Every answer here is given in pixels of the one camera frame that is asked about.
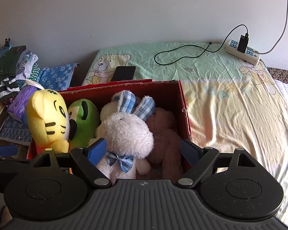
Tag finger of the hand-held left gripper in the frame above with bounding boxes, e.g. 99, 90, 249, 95
0, 144, 19, 157

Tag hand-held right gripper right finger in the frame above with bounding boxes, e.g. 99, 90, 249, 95
176, 139, 262, 188

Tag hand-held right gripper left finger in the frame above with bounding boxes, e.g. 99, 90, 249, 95
30, 138, 112, 188

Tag brown bear plush toy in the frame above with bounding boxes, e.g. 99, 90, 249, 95
136, 107, 185, 180

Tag green plush toy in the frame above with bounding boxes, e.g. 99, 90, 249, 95
67, 99, 100, 150

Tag white rabbit plush toy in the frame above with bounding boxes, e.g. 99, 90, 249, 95
88, 90, 156, 180

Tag yellow tiger plush toy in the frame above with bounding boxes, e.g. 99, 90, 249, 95
26, 89, 70, 154

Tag red cardboard box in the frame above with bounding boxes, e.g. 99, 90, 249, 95
26, 79, 192, 180

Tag blue patterned cloth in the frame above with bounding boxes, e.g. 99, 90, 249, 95
0, 117, 33, 146

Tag purple tissue pack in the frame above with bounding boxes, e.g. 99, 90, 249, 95
7, 85, 42, 122

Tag cartoon bear printed bedsheet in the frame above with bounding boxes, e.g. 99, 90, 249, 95
82, 42, 288, 226

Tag black smartphone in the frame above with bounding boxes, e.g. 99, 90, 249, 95
110, 66, 137, 82

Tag blue floral towel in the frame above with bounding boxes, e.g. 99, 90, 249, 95
36, 63, 80, 91

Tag dark green garment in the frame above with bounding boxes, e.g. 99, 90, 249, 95
0, 45, 27, 96

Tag blue white striped clothes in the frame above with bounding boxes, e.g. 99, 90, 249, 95
16, 50, 41, 82

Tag white power strip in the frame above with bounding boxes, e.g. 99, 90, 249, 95
225, 39, 261, 65

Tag black charger plug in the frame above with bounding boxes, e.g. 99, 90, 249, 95
237, 32, 249, 53

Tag brown patterned blanket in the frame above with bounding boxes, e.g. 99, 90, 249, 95
266, 67, 288, 91

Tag black charger cable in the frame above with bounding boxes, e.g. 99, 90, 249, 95
154, 24, 249, 66

